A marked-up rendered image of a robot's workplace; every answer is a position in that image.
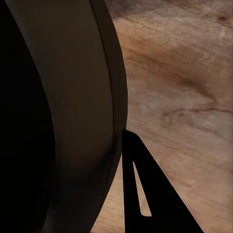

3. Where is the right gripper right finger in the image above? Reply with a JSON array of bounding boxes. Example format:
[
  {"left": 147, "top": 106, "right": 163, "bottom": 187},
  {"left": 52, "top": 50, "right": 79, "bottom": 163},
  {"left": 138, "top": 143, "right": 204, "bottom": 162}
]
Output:
[{"left": 121, "top": 129, "right": 204, "bottom": 233}]

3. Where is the cauldron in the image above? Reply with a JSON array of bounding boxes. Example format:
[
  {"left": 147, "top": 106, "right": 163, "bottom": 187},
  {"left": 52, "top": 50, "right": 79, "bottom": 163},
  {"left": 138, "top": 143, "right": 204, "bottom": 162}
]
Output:
[{"left": 0, "top": 0, "right": 128, "bottom": 233}]

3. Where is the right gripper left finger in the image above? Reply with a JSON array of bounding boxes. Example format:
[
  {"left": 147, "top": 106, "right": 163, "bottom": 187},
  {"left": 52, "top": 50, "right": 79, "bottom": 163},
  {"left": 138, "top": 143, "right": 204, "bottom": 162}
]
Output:
[{"left": 0, "top": 129, "right": 55, "bottom": 233}]

